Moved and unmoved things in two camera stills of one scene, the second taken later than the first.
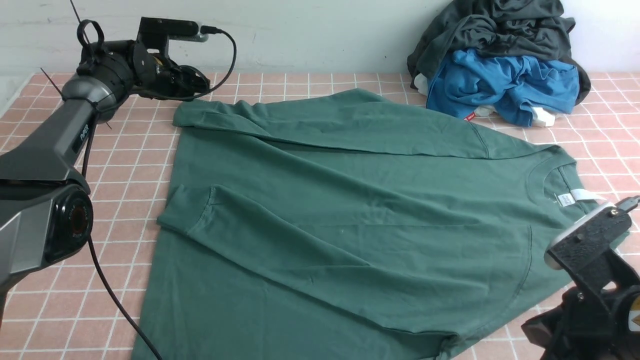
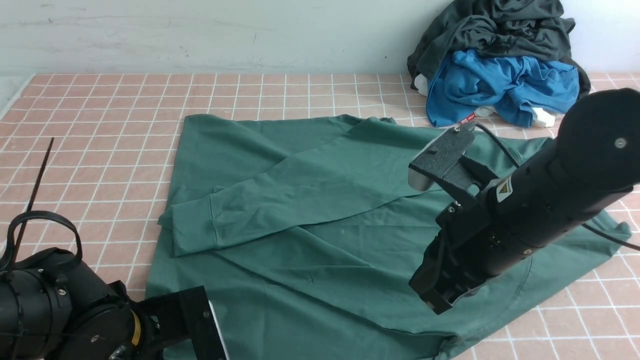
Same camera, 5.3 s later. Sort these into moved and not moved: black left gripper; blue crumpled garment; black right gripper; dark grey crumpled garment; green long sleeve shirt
Moved: green long sleeve shirt; black right gripper; black left gripper
Not moved: blue crumpled garment; dark grey crumpled garment
